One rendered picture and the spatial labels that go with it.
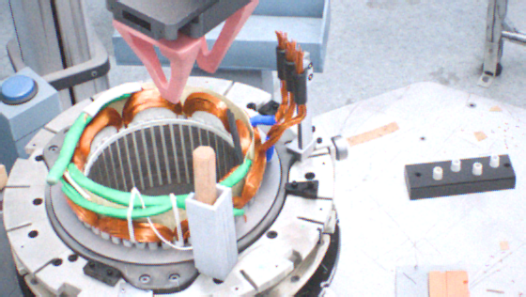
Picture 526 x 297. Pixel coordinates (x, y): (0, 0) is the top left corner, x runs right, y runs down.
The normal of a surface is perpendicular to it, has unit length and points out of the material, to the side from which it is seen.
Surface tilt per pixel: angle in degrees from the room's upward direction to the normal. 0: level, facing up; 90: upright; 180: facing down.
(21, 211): 0
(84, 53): 90
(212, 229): 90
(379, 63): 0
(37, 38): 90
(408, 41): 0
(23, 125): 90
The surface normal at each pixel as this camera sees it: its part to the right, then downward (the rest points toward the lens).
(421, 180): -0.05, -0.74
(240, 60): -0.13, 0.66
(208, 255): -0.45, 0.61
